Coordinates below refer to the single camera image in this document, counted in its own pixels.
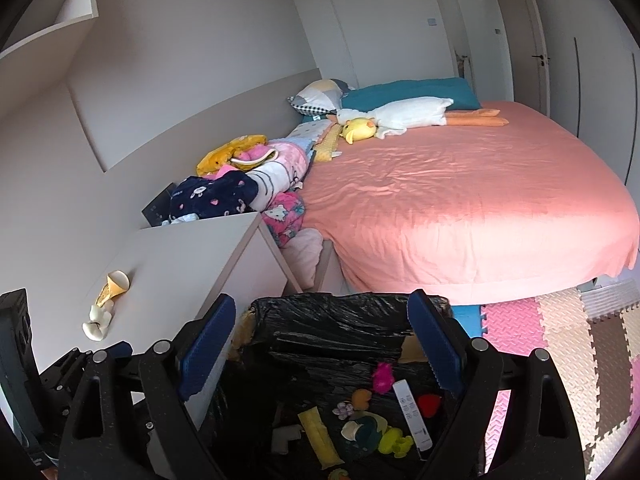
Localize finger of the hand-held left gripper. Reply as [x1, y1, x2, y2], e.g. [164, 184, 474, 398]
[40, 340, 133, 392]

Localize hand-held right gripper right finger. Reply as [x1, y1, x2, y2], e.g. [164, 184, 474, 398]
[407, 288, 586, 480]

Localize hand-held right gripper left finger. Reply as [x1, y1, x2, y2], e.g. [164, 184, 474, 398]
[59, 294, 237, 480]

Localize red heart toy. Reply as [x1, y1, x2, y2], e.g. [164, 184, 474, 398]
[417, 393, 444, 419]

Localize pink toy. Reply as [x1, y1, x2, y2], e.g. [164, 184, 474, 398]
[372, 361, 395, 394]

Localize long white box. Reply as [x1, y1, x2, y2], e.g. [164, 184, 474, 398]
[392, 379, 434, 454]

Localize yellow toy mold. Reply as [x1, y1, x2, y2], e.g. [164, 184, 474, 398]
[378, 427, 415, 459]

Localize teal toy mold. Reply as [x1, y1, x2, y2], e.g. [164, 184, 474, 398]
[341, 412, 389, 449]

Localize black trash bag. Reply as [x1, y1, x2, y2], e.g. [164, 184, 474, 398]
[219, 292, 482, 480]

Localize yellow packet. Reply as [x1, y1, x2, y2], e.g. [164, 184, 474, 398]
[298, 406, 346, 466]

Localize white crumpled toy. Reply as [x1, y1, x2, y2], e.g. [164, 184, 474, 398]
[82, 304, 114, 339]

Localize yellow orange peel toy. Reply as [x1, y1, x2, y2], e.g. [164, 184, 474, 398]
[90, 269, 131, 312]

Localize beige desk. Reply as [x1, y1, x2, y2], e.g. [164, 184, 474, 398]
[27, 211, 306, 480]

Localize foam puzzle mat tiles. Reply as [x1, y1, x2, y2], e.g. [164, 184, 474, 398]
[452, 279, 640, 480]

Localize grey bent cardboard piece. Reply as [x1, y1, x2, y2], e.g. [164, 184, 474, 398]
[271, 423, 305, 454]

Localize pale pink plush cushion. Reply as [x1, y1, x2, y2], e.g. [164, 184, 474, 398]
[281, 227, 325, 284]

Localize bed with pink sheet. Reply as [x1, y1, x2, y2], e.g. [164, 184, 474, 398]
[299, 100, 640, 307]

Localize navy printed blanket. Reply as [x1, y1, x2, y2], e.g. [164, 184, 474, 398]
[168, 170, 260, 224]

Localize yellow plush cushion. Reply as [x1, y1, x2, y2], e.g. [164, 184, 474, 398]
[196, 133, 269, 177]

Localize pink printed blanket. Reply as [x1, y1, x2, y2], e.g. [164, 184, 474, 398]
[235, 141, 310, 211]

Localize yellow quilted cloth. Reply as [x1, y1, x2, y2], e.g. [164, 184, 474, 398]
[314, 124, 347, 162]

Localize yellow duck plush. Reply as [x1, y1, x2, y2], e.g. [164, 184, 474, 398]
[339, 116, 377, 145]

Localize white goose plush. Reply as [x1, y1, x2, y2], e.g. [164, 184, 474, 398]
[327, 96, 510, 141]

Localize teal pillow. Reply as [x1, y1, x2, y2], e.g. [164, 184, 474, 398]
[341, 77, 482, 114]

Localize checked patchwork pillow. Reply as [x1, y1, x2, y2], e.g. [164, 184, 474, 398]
[287, 78, 354, 116]

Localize white wardrobe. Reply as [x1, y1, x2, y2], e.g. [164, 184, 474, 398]
[547, 0, 640, 187]

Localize white door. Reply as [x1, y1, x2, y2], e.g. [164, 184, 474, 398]
[427, 0, 551, 117]

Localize black wall panel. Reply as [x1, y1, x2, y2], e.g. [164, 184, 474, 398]
[141, 183, 179, 229]

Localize white wall shelf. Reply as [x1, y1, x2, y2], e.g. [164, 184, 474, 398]
[0, 0, 102, 59]

